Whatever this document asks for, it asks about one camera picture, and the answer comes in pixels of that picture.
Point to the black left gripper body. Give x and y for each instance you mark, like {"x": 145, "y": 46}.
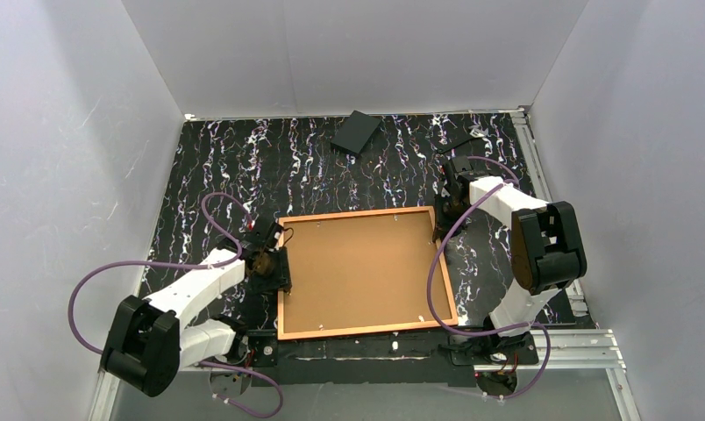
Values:
{"x": 275, "y": 269}

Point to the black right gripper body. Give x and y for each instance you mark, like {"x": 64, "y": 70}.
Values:
{"x": 444, "y": 214}

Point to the brown cardboard backing board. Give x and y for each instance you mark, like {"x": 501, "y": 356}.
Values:
{"x": 358, "y": 273}

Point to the orange picture frame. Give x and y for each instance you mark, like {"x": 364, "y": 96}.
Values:
{"x": 283, "y": 279}

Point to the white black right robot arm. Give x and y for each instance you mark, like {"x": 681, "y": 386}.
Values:
{"x": 545, "y": 244}

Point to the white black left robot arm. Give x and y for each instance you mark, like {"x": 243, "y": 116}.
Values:
{"x": 151, "y": 339}

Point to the black square block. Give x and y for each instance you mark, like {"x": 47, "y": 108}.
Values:
{"x": 354, "y": 133}

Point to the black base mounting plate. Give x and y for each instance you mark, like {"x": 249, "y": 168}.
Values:
{"x": 418, "y": 356}

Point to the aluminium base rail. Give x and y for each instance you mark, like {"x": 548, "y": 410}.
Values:
{"x": 585, "y": 379}

